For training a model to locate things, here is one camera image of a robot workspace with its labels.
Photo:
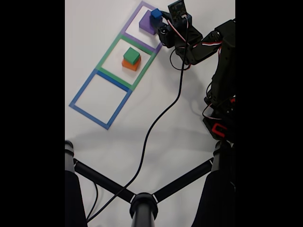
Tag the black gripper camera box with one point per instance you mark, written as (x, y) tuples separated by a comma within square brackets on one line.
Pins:
[(180, 11)]

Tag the large purple block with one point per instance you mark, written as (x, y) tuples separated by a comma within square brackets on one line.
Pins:
[(145, 23)]

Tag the purple tape square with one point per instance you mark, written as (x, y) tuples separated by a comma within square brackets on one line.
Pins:
[(132, 19)]

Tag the green tape square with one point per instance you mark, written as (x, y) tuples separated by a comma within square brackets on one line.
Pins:
[(113, 50)]

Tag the orange block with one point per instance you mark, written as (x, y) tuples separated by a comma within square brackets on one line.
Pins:
[(129, 65)]

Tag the black tripod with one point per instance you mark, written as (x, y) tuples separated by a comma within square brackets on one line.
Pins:
[(143, 210)]

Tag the red table clamp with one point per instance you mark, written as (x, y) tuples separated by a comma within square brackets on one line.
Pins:
[(214, 128)]

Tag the blue tape square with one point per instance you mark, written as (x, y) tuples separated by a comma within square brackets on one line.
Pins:
[(82, 91)]

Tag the green block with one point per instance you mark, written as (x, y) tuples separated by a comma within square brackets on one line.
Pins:
[(131, 55)]

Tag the small blue block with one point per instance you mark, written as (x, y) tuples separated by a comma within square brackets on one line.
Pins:
[(156, 14)]

